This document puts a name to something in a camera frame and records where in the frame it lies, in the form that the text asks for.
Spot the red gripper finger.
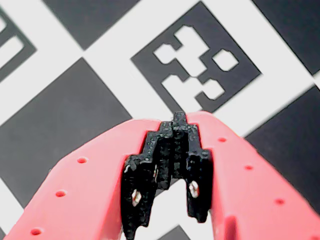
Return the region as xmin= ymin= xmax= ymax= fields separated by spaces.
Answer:
xmin=0 ymin=118 xmax=176 ymax=240
xmin=172 ymin=110 xmax=320 ymax=240

